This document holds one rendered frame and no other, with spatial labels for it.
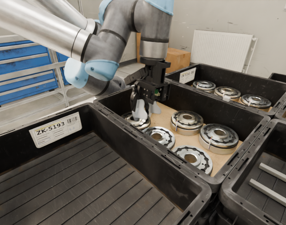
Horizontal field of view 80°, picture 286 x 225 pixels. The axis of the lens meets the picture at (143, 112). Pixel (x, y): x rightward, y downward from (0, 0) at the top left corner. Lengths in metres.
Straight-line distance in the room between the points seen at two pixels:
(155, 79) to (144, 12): 0.16
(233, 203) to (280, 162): 0.29
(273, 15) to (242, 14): 0.43
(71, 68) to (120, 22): 0.30
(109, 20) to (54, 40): 0.14
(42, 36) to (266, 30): 3.31
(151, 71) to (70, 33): 0.21
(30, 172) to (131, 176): 0.25
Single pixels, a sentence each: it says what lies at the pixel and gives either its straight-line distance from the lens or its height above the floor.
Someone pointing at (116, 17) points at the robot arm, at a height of 1.15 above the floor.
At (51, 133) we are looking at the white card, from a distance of 0.52.
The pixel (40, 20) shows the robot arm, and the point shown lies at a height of 1.15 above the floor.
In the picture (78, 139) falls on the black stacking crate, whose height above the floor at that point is 0.83.
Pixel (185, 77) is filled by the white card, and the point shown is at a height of 0.89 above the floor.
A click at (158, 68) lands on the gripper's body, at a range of 0.46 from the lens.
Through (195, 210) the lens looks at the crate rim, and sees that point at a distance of 0.29.
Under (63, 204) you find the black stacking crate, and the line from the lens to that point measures 0.43.
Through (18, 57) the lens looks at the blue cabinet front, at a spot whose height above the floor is 0.73.
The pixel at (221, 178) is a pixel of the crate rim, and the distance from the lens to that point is 0.33.
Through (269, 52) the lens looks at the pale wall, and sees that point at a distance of 3.53.
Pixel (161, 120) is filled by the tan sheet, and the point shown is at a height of 0.83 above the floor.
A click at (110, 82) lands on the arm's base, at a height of 0.90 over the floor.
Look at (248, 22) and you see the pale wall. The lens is 3.56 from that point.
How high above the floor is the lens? 1.17
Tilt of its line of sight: 32 degrees down
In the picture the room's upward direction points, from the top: straight up
